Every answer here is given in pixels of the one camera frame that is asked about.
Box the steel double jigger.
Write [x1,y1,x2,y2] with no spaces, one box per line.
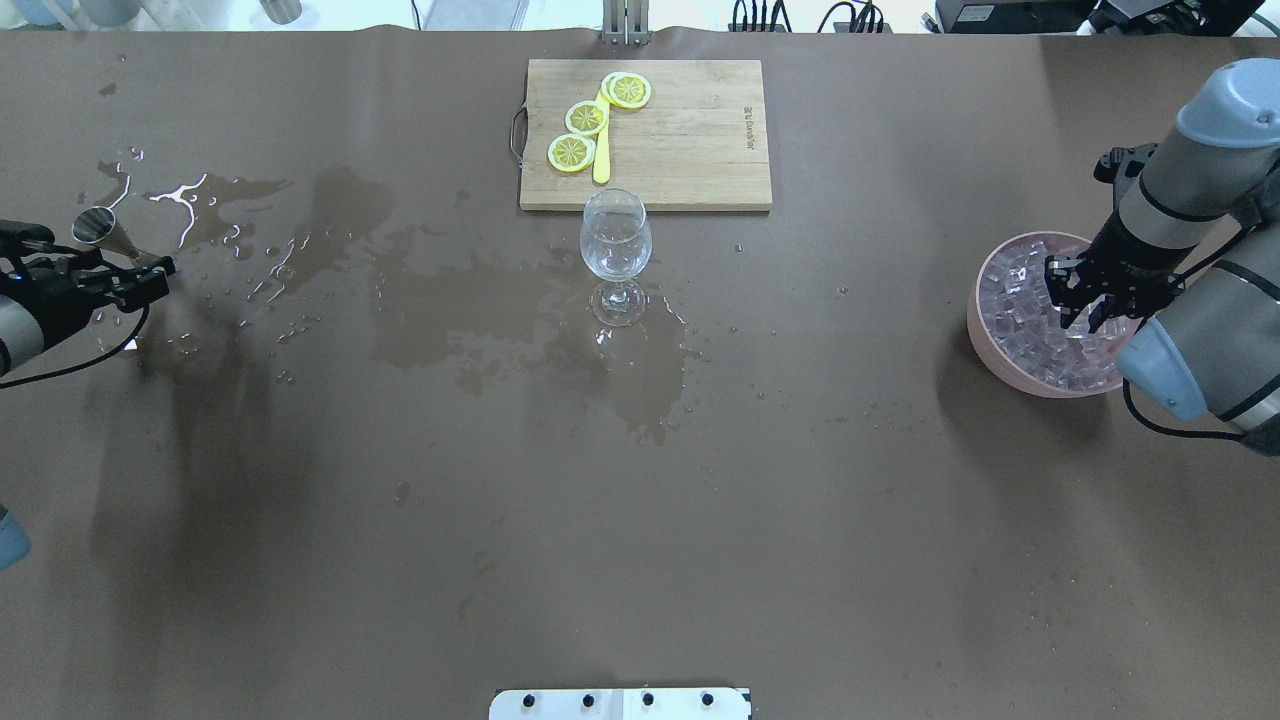
[70,206,164,268]

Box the clear ice cubes pile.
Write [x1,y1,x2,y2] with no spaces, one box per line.
[980,238,1126,391]

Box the lemon slice near handle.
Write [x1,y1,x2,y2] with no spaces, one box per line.
[547,133,596,173]

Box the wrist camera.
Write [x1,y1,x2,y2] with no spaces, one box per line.
[0,220,55,258]
[1092,143,1158,188]

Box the lemon slice far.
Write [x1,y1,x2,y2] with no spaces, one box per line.
[600,70,653,110]

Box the pink bowl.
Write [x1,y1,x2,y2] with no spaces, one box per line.
[966,231,1143,398]

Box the bamboo cutting board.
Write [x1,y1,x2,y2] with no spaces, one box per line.
[518,59,773,211]

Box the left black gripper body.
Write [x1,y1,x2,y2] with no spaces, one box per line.
[1,258,122,346]

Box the clear wine glass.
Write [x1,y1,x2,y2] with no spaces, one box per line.
[579,188,653,327]

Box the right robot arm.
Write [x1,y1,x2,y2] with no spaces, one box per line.
[1043,58,1279,457]

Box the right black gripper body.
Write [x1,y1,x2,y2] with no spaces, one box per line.
[1046,225,1187,316]

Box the aluminium frame post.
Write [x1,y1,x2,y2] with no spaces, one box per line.
[600,0,652,46]

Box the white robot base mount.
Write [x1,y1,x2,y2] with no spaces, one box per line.
[486,687,754,719]

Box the lemon slice middle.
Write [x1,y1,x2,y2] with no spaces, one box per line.
[564,99,611,138]

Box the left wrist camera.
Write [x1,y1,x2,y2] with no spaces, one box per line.
[0,220,55,258]

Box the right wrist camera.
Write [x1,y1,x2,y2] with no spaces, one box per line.
[1092,143,1158,188]

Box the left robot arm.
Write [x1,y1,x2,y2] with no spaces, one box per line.
[1,243,177,389]

